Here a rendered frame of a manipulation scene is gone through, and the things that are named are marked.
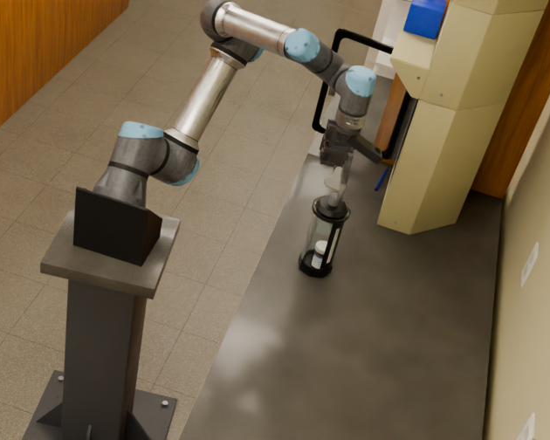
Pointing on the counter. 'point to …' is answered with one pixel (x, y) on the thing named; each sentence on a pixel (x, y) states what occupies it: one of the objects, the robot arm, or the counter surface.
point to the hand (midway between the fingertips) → (338, 186)
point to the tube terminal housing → (456, 115)
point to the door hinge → (403, 129)
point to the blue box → (425, 17)
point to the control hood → (413, 59)
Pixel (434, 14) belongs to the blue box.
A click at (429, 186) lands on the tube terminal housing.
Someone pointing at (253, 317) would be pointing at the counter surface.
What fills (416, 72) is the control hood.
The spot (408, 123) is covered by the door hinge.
